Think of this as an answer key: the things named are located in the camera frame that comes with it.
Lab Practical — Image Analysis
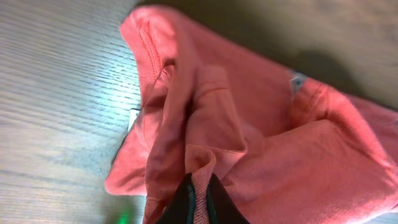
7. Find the red t-shirt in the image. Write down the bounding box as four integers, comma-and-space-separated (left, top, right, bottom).
104, 6, 397, 223

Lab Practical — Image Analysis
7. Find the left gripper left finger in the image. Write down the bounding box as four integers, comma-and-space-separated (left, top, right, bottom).
156, 174, 196, 224

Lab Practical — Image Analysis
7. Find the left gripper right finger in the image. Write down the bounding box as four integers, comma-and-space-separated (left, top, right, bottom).
206, 174, 249, 224

